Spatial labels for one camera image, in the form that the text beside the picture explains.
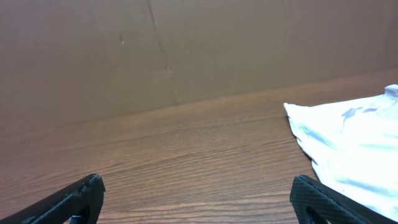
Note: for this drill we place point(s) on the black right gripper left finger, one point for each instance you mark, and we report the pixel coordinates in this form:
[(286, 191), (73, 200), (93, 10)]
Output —
[(80, 202)]

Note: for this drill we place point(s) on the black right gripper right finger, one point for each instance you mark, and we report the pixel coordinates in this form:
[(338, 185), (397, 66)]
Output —
[(315, 203)]

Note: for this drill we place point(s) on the beige cotton shorts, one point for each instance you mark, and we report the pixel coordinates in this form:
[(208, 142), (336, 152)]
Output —
[(353, 147)]

